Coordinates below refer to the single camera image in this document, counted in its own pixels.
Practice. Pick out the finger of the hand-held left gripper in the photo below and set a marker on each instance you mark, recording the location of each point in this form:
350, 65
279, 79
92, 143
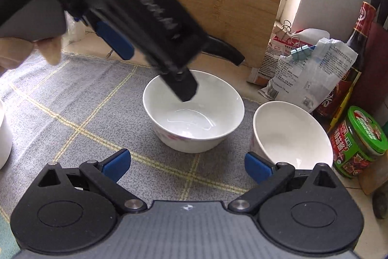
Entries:
183, 86
116, 42

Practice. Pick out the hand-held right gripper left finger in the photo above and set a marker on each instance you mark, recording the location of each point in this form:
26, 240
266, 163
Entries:
116, 163

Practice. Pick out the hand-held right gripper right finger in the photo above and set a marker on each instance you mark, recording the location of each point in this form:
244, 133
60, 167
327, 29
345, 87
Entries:
257, 166

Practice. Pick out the white bowl with pink print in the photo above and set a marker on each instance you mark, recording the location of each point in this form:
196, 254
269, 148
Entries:
194, 131
288, 137

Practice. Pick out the plain white bowl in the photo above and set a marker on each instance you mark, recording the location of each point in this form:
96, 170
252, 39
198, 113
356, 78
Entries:
4, 137

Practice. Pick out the grey and teal checked towel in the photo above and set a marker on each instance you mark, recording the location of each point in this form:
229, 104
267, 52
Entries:
91, 113

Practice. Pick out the red and white food bag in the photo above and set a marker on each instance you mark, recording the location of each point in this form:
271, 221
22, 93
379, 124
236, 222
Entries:
272, 54

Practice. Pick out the green-lid sauce tub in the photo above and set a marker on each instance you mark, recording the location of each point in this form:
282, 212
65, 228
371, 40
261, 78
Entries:
357, 149

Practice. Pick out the white printed food bag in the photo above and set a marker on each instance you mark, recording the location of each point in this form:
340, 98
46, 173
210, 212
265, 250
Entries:
309, 77

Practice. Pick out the dark soy sauce bottle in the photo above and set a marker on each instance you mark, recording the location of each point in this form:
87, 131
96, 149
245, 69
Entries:
342, 89

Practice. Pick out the green binder clip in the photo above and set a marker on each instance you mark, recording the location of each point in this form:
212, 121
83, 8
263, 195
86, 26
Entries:
300, 52

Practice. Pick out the dark red knife block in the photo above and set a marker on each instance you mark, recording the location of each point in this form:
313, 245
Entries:
379, 64

